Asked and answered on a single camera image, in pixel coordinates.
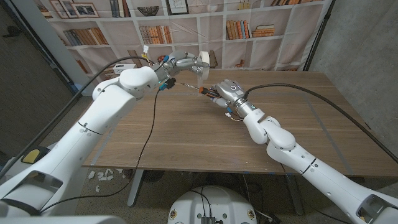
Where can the white power strip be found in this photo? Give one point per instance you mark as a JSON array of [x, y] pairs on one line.
[[122, 67]]

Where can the yellow black floor object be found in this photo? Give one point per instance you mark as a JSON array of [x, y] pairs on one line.
[[31, 154]]

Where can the printed bookshelf backdrop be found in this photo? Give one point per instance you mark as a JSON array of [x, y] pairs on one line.
[[248, 46]]

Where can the dark grey table leg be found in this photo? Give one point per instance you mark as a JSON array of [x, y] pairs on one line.
[[294, 199]]

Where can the white table leg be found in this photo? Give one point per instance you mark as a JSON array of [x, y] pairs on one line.
[[136, 186]]

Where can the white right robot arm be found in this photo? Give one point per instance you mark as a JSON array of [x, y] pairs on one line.
[[311, 168]]

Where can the black backdrop stand pole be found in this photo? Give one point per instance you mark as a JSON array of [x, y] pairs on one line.
[[317, 37]]

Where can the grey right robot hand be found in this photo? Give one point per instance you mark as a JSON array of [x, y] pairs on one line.
[[230, 91]]

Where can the white paper scraps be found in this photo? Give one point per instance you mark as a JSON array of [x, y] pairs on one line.
[[105, 175]]

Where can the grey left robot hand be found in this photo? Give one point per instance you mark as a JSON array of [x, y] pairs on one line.
[[182, 62]]

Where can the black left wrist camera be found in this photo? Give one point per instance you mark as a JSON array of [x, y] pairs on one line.
[[169, 83]]

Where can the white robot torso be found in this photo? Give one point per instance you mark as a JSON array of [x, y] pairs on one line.
[[214, 202]]

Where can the orange black screwdriver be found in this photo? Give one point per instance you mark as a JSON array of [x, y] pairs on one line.
[[210, 92]]

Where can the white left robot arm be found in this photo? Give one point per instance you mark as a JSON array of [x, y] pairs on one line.
[[93, 130]]

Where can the cream masking tape roll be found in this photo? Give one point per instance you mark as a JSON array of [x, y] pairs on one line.
[[205, 63]]

